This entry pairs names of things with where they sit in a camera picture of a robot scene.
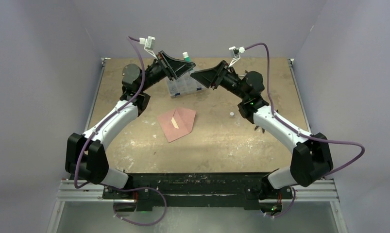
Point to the pink envelope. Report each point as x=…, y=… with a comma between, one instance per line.
x=184, y=118

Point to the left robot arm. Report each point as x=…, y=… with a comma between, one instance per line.
x=86, y=153

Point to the green white glue stick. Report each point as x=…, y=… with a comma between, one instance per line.
x=186, y=56

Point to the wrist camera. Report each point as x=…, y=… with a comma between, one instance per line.
x=235, y=53
x=148, y=44

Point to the lined paper letter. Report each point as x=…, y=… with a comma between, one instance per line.
x=174, y=123

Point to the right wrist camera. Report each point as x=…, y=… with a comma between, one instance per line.
x=235, y=53

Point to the black base frame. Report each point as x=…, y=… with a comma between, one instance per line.
x=246, y=190

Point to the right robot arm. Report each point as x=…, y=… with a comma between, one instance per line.
x=311, y=157

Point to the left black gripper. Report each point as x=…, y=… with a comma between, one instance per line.
x=176, y=67

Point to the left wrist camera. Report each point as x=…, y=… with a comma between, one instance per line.
x=148, y=44

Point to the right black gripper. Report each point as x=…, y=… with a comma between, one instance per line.
x=213, y=77

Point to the clear plastic screw box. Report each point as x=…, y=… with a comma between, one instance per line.
x=185, y=85

